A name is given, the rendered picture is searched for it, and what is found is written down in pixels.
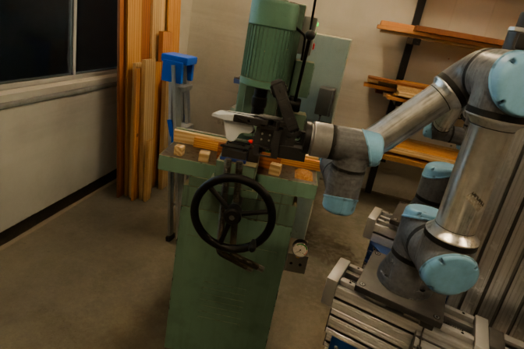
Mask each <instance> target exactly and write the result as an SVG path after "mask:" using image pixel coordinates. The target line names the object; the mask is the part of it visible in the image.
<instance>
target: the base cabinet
mask: <svg viewBox="0 0 524 349"><path fill-rule="evenodd" d="M199 217H200V222H201V223H202V225H203V227H204V229H205V230H206V232H207V233H208V234H209V235H211V236H212V237H213V238H215V239H217V233H218V218H219V213H218V212H214V211H210V210H202V209H199ZM266 225H267V222H264V221H260V220H253V219H249V218H245V217H242V218H241V221H240V222H239V223H238V229H237V239H236V244H237V245H241V244H246V243H248V242H250V241H251V240H252V239H256V238H257V237H259V236H260V235H261V233H262V232H263V231H264V229H265V227H266ZM291 233H292V227H288V226H284V225H280V224H275V226H274V230H273V232H272V233H271V236H270V237H269V238H268V240H266V242H265V243H263V244H262V245H261V246H259V247H257V248H256V251H255V252H250V251H248V252H241V253H238V254H239V255H241V256H243V257H246V258H247V259H250V260H252V261H254V262H255V263H259V264H260V265H261V266H264V271H263V273H261V272H260V271H258V270H255V269H253V271H252V273H251V272H249V271H247V270H244V269H243V268H242V267H239V266H237V265H235V264H234V263H231V262H229V261H228V260H226V259H223V258H222V257H220V256H219V255H218V254H217V252H216V248H214V247H212V246H210V245H209V244H207V243H206V242H205V241H204V240H203V239H202V238H201V237H200V236H199V235H198V234H197V232H196V230H195V228H194V226H193V223H192V221H191V216H190V206H183V205H181V208H180V215H179V228H178V234H177V242H176V248H175V261H174V268H173V274H172V287H171V294H170V301H169V308H168V320H167V327H166V334H165V347H166V348H171V349H265V348H266V345H267V339H268V334H269V331H270V328H271V321H272V317H273V314H274V307H275V303H276V300H277V296H278V290H279V286H280V283H281V276H282V272H283V269H284V265H285V259H286V255H287V251H288V247H289V241H290V238H291Z"/></svg>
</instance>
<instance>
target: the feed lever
mask: <svg viewBox="0 0 524 349"><path fill-rule="evenodd" d="M305 37H306V39H307V42H306V48H305V51H304V56H303V62H302V65H301V69H300V73H299V79H298V83H297V87H296V93H295V96H294V97H290V98H289V101H290V104H291V106H292V110H293V111H294V112H299V109H300V105H301V99H300V98H298V95H299V88H300V85H301V82H302V78H303V72H304V69H305V65H306V59H307V55H308V52H309V49H310V42H311V41H312V40H313V39H314V38H315V32H314V31H313V30H308V31H307V32H306V34H305Z"/></svg>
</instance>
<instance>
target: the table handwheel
mask: <svg viewBox="0 0 524 349"><path fill-rule="evenodd" d="M225 182H236V183H240V184H243V185H246V186H249V187H250V188H252V189H253V190H254V191H256V192H257V193H258V194H259V195H260V196H261V198H262V199H263V201H264V202H265V204H266V207H267V209H266V210H247V211H243V210H242V208H241V205H242V203H243V199H244V197H240V202H239V203H235V202H233V201H232V204H230V205H228V204H227V203H226V201H224V200H223V198H222V197H221V196H220V195H219V194H218V192H217V191H216V190H215V188H214V186H215V185H218V184H221V183H225ZM208 190H210V192H211V193H212V194H213V195H214V196H215V198H216V199H217V200H218V201H219V203H220V204H221V205H222V206H223V207H224V208H225V212H224V214H223V219H224V221H225V223H226V225H225V228H224V230H223V232H222V234H221V237H220V239H219V240H217V239H215V238H213V237H212V236H211V235H209V234H208V233H207V232H206V230H205V229H204V227H203V225H202V223H201V222H200V217H199V205H200V201H201V199H202V197H203V196H204V194H205V193H206V192H207V191H208ZM263 214H267V215H268V217H267V225H266V227H265V229H264V231H263V232H262V233H261V235H260V236H259V237H257V238H256V239H255V240H256V243H257V247H259V246H261V245H262V244H263V243H265V242H266V240H268V238H269V237H270V236H271V233H272V232H273V230H274V226H275V222H276V209H275V205H274V201H273V199H272V198H271V195H270V194H269V192H268V191H267V190H266V189H265V187H263V186H262V185H261V184H260V183H259V182H257V181H255V180H253V179H252V178H249V177H246V176H244V175H241V174H220V175H218V176H215V177H213V178H210V179H208V180H207V181H205V183H203V184H202V185H201V186H200V187H199V188H198V189H197V190H196V192H195V194H194V196H193V199H192V202H191V205H190V216H191V221H192V223H193V226H194V228H195V230H196V232H197V234H198V235H199V236H200V237H201V238H202V239H203V240H204V241H205V242H206V243H207V244H209V245H210V246H212V247H214V248H216V249H218V250H221V251H223V252H231V253H241V252H248V251H249V250H248V248H249V245H250V242H248V243H246V244H241V245H230V244H226V243H224V240H225V237H226V235H227V233H228V230H229V228H230V227H231V225H236V224H238V223H239V222H240V221H241V218H242V217H244V216H252V215H263Z"/></svg>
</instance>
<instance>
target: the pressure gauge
mask: <svg viewBox="0 0 524 349"><path fill-rule="evenodd" d="M300 249H301V251H299V250H300ZM292 253H293V254H294V255H295V256H296V258H300V257H304V256H306V255H307V254H308V253H309V246H308V243H307V242H306V241H305V240H303V239H298V240H295V241H294V242H293V244H292Z"/></svg>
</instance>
